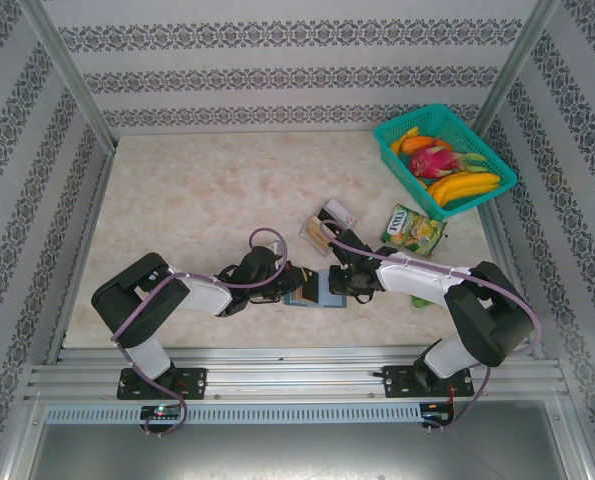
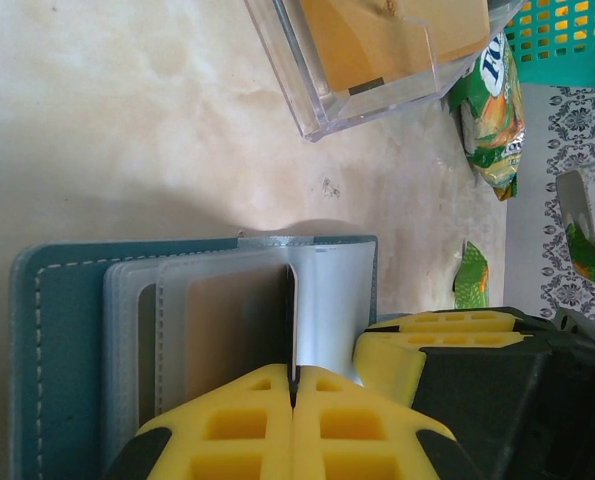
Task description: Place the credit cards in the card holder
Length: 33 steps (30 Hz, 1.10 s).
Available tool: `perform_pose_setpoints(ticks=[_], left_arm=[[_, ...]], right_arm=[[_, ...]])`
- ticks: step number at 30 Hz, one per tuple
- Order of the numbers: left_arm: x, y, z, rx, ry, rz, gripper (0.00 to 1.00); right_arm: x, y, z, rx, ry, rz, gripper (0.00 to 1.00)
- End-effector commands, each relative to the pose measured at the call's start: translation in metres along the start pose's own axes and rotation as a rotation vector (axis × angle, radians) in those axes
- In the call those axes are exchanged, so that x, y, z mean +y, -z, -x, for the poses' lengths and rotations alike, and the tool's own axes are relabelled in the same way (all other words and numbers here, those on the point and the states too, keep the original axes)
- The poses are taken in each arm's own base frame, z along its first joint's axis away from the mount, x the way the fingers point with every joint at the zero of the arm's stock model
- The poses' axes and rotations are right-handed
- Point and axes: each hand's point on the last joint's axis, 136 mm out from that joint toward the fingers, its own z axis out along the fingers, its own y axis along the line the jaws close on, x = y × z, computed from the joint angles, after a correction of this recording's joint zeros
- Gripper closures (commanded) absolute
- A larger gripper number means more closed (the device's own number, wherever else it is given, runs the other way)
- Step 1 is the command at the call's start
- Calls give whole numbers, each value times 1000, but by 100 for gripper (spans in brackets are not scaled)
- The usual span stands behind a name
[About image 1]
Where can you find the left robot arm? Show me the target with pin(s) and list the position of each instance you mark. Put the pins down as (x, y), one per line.
(132, 300)

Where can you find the clear acrylic card box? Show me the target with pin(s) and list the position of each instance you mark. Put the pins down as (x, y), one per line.
(307, 235)

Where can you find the yellow banana bunch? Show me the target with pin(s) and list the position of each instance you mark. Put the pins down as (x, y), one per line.
(457, 187)

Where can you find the right aluminium frame post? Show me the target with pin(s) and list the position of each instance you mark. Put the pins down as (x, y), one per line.
(517, 70)

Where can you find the circuit board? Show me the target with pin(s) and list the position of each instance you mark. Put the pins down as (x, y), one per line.
(434, 416)
(162, 412)

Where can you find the left aluminium side rail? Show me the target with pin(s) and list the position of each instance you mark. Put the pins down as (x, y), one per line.
(97, 200)

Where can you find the small yellow fruit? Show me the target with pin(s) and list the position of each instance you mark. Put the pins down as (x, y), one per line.
(410, 133)

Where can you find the right aluminium side rail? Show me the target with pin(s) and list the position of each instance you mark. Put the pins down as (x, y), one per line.
(497, 240)

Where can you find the aluminium side rail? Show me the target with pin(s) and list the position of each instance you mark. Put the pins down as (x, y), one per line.
(97, 200)
(497, 240)

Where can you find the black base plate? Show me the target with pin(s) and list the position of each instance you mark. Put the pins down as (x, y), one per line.
(394, 382)
(194, 382)

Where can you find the grey metal front panel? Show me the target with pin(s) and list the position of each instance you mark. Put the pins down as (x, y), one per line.
(297, 450)

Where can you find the teal plastic basket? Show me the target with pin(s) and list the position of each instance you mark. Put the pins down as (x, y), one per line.
(384, 150)

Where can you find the left circuit board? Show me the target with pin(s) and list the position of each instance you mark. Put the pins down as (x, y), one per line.
(162, 412)

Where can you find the right circuit board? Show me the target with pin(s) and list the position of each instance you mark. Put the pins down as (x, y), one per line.
(434, 416)

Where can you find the green candy bag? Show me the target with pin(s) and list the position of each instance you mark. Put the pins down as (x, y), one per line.
(412, 230)

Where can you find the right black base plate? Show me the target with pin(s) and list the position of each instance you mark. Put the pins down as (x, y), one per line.
(394, 382)

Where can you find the aluminium mounting rail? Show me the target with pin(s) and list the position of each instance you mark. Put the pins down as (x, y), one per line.
(287, 375)

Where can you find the pink dragon fruit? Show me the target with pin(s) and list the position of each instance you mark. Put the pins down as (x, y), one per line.
(429, 162)

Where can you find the aluminium frame post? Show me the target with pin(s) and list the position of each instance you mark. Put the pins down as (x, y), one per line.
(517, 70)
(67, 75)

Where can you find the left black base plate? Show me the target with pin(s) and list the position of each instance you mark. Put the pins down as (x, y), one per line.
(194, 382)

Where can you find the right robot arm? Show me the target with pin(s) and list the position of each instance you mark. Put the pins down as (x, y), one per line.
(487, 310)

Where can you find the left aluminium frame post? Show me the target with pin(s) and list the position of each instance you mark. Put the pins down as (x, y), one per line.
(67, 75)

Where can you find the gold credit card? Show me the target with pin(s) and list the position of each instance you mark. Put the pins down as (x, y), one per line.
(322, 244)

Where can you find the blue leather card holder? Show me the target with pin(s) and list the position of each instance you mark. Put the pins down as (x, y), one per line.
(334, 301)

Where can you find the orange mango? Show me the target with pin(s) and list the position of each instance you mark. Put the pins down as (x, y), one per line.
(414, 145)

